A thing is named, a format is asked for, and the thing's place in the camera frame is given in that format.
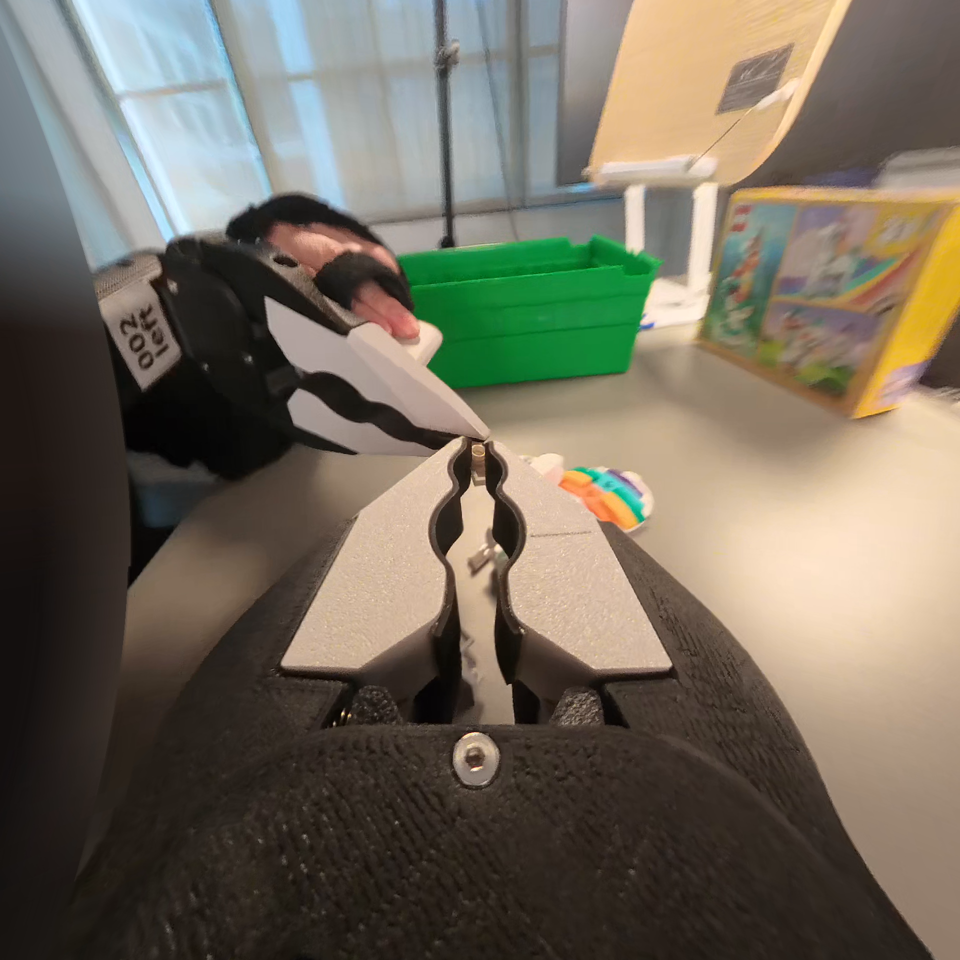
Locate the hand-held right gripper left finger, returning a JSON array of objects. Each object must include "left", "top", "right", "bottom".
[{"left": 279, "top": 438, "right": 464, "bottom": 708}]

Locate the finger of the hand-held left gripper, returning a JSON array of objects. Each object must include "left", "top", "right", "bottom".
[
  {"left": 287, "top": 373, "right": 455, "bottom": 459},
  {"left": 264, "top": 296, "right": 493, "bottom": 441}
]

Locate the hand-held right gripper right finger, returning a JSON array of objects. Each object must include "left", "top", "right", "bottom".
[{"left": 486, "top": 440, "right": 674, "bottom": 704}]

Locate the green plastic bin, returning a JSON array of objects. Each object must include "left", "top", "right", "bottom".
[{"left": 396, "top": 234, "right": 663, "bottom": 390}]

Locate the small grey lego piece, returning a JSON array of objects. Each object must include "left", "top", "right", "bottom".
[{"left": 468, "top": 528, "right": 510, "bottom": 577}]

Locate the rainbow lego build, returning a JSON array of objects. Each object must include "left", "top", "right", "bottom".
[{"left": 558, "top": 465, "right": 658, "bottom": 535}]

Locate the yellow lego set box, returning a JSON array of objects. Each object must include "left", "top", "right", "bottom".
[{"left": 696, "top": 186, "right": 960, "bottom": 420}]

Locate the person's left hand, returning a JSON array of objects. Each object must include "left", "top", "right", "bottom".
[{"left": 225, "top": 192, "right": 423, "bottom": 339}]

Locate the person's dark clothing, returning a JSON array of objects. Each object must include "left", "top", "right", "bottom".
[{"left": 0, "top": 30, "right": 135, "bottom": 960}]

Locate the black light stand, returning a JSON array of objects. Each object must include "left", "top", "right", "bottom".
[{"left": 430, "top": 0, "right": 465, "bottom": 250}]

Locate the wooden book stand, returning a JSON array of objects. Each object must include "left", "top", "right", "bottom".
[{"left": 583, "top": 0, "right": 858, "bottom": 330}]

